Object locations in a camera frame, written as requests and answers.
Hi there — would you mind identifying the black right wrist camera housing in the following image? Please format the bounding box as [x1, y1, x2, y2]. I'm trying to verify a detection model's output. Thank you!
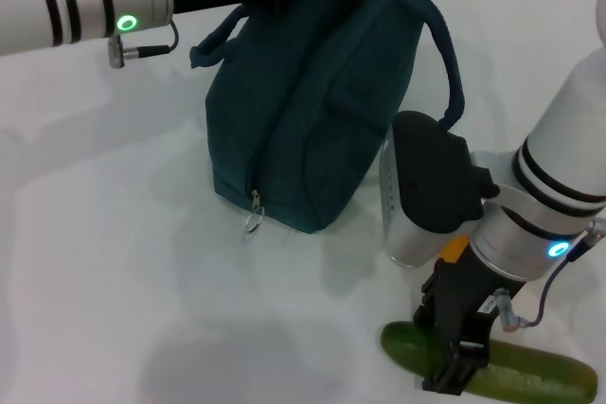
[392, 110, 502, 236]

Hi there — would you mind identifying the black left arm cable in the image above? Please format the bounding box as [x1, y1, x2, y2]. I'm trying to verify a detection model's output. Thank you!
[106, 20, 179, 70]

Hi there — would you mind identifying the dark blue fabric bag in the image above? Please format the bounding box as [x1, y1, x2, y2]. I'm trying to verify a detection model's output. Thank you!
[188, 0, 468, 244]

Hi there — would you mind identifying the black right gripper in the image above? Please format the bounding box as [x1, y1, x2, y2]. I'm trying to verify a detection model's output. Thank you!
[413, 245, 527, 396]

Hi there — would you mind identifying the orange pear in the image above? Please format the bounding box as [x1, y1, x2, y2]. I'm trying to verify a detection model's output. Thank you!
[437, 236, 473, 266]

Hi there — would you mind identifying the green cucumber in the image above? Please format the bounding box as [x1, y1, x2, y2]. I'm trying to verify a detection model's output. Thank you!
[380, 321, 598, 404]

